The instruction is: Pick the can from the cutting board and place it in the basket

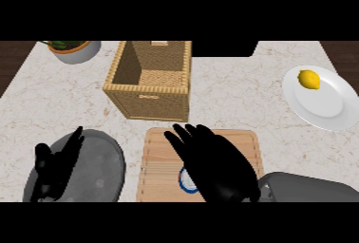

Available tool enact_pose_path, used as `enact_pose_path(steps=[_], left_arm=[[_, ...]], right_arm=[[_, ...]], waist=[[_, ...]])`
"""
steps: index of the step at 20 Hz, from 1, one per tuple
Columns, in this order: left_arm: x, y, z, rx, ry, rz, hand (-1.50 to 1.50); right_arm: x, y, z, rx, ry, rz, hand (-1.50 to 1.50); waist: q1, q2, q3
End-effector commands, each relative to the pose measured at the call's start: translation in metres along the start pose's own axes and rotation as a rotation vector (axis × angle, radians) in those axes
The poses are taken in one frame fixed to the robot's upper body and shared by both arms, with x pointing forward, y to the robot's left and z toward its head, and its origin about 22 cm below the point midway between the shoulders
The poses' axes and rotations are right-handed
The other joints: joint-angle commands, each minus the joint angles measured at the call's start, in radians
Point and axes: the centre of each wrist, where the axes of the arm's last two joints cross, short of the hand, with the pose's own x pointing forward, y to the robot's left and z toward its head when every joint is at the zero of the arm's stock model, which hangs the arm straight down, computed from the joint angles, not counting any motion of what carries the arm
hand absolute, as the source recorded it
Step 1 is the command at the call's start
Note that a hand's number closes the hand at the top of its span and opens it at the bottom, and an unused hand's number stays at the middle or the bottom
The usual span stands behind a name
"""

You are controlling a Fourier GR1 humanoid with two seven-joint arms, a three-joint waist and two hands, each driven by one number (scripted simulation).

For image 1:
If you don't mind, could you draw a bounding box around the potted plant in grey pot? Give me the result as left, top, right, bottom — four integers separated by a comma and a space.
38, 40, 102, 65

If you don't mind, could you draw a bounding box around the yellow lemon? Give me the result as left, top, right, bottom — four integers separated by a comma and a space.
297, 69, 322, 91

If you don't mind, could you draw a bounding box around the black appliance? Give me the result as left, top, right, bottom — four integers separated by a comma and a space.
190, 40, 260, 58

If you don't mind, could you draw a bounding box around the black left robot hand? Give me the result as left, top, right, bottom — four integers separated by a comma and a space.
29, 125, 85, 203

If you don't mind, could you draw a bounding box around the wicker basket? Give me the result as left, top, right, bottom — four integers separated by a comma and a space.
100, 40, 193, 123

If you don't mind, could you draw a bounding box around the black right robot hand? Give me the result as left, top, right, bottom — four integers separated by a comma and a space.
162, 122, 263, 203

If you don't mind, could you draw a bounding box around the can with blue rim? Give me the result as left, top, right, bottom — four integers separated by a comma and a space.
177, 166, 201, 195

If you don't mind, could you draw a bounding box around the wooden cutting board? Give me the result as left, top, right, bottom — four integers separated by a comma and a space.
134, 126, 266, 203

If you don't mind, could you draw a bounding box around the white plate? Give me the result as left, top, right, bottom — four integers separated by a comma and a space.
280, 65, 359, 133

